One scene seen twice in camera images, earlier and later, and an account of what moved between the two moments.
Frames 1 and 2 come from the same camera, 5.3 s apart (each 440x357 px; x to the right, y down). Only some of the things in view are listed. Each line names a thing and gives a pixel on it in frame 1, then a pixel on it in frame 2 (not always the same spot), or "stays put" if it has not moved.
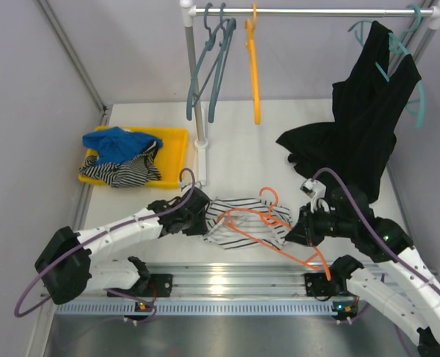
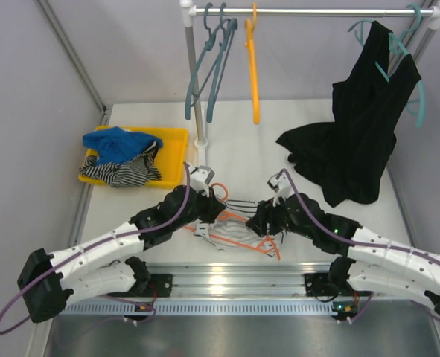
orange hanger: [316, 262] -> [225, 214]
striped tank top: [237, 223] stays put
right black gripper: [304, 232] -> [266, 212]
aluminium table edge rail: [257, 280] stays put
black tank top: [359, 142] stays put
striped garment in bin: [132, 172] stays put
